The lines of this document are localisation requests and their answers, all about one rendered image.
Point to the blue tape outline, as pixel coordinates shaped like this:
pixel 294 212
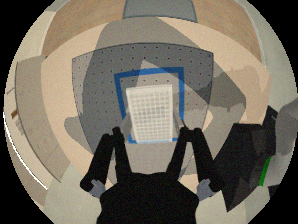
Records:
pixel 179 70

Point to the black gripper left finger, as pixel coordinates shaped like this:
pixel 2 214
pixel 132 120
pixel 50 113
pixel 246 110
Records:
pixel 95 179

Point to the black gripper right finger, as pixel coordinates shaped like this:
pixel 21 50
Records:
pixel 211 181

